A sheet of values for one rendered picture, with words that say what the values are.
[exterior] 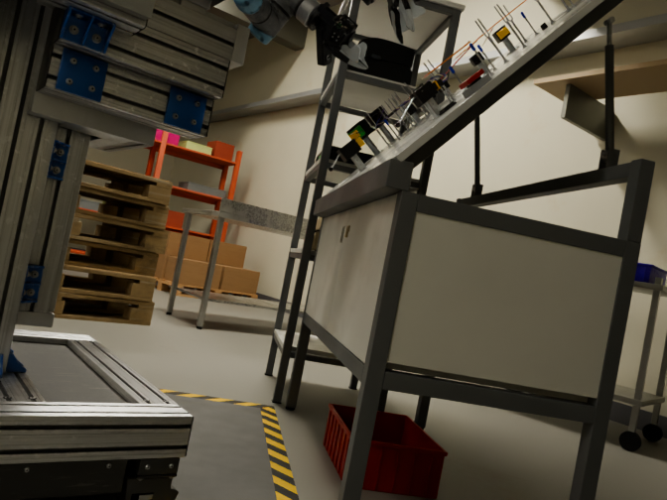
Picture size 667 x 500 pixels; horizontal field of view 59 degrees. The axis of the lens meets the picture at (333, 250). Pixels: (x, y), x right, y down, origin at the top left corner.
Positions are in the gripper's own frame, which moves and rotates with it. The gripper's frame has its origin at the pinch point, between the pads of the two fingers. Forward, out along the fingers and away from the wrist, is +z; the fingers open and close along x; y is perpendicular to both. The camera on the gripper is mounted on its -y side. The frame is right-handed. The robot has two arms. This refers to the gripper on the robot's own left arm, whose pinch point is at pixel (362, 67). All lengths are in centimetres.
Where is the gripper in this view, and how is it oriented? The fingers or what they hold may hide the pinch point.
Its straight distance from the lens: 179.2
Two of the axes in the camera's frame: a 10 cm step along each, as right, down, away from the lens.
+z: 7.2, 6.8, -1.1
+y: 4.2, -5.6, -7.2
